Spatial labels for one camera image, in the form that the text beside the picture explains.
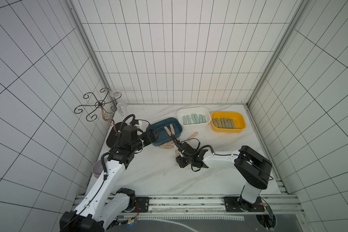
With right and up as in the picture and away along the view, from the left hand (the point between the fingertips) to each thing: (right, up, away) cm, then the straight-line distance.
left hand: (154, 136), depth 78 cm
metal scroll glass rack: (-29, +18, 0) cm, 34 cm away
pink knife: (+6, -9, +17) cm, 20 cm away
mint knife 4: (+34, +9, +32) cm, 48 cm away
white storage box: (+32, +2, +28) cm, 42 cm away
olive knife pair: (+53, +6, +29) cm, 61 cm away
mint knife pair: (+23, +7, +32) cm, 40 cm away
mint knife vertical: (+26, +9, +32) cm, 42 cm away
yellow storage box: (+59, +10, +28) cm, 66 cm away
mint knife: (+19, +7, +29) cm, 36 cm away
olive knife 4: (+51, +6, +29) cm, 59 cm away
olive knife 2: (+44, +6, +29) cm, 54 cm away
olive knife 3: (+48, +6, +29) cm, 56 cm away
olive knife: (+42, +6, +29) cm, 51 cm away
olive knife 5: (+55, +6, +29) cm, 63 cm away
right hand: (+15, -14, +14) cm, 24 cm away
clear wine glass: (-22, +16, +11) cm, 30 cm away
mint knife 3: (+32, +9, +32) cm, 46 cm away
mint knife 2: (+29, +9, +32) cm, 44 cm away
